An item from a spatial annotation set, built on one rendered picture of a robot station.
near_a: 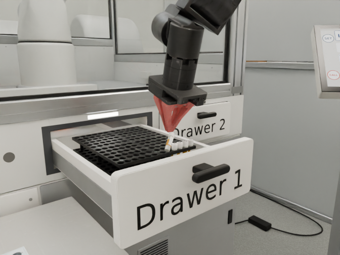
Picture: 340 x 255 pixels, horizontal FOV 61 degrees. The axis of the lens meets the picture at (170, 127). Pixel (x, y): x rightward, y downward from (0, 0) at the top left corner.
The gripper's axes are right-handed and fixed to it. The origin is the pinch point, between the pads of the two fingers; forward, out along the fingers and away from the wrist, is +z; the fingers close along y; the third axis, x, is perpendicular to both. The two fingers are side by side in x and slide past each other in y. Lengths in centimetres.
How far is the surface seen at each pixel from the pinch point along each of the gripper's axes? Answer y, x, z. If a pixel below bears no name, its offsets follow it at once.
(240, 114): -20, 48, 15
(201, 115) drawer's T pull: -15.0, 23.6, 9.1
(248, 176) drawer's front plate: 14.1, 9.8, 5.2
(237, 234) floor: -27, 91, 111
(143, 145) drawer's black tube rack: -2.6, -4.0, 5.0
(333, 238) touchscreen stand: 17, 91, 67
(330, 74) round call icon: -6, 74, -3
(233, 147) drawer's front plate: 12.2, 5.0, -1.4
